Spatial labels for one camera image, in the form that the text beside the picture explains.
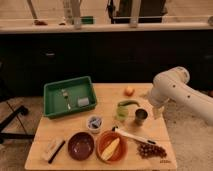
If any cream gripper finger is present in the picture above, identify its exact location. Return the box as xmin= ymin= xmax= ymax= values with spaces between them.
xmin=152 ymin=107 xmax=164 ymax=119

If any metal cup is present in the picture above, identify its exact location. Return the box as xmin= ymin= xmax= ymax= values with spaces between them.
xmin=134 ymin=109 xmax=148 ymax=126

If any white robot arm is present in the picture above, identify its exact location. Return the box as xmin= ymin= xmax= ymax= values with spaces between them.
xmin=147 ymin=67 xmax=213 ymax=126

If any fork in tray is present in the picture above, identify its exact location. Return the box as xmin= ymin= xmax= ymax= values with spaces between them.
xmin=61 ymin=89 xmax=71 ymax=110

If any green plastic tray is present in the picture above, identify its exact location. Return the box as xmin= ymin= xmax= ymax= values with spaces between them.
xmin=44 ymin=76 xmax=97 ymax=119

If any green chili pepper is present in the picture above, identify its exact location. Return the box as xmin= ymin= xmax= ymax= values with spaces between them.
xmin=118 ymin=100 xmax=140 ymax=107

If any translucent green cup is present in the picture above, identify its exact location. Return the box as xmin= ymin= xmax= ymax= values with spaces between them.
xmin=115 ymin=106 xmax=129 ymax=122

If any orange fruit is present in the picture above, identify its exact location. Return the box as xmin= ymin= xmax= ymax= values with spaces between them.
xmin=124 ymin=86 xmax=135 ymax=96

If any bunch of grapes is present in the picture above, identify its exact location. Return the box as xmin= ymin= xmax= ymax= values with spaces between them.
xmin=137 ymin=143 xmax=167 ymax=158

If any orange bowl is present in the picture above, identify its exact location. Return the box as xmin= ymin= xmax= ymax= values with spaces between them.
xmin=96 ymin=131 xmax=127 ymax=164

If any yellow corn cob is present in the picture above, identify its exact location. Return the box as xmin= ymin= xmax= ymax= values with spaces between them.
xmin=101 ymin=138 xmax=120 ymax=160

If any grey sponge block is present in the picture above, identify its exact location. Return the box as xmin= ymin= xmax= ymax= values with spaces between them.
xmin=77 ymin=97 xmax=89 ymax=107

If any dark purple bowl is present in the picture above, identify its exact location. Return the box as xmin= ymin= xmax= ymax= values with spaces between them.
xmin=68 ymin=132 xmax=95 ymax=161

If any white scrub brush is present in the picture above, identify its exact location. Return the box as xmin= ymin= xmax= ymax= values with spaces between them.
xmin=41 ymin=137 xmax=65 ymax=162

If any black chair base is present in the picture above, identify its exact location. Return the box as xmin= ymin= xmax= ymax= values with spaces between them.
xmin=0 ymin=102 xmax=34 ymax=144

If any white handled knife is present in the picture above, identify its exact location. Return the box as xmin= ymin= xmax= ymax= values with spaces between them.
xmin=112 ymin=126 xmax=156 ymax=145

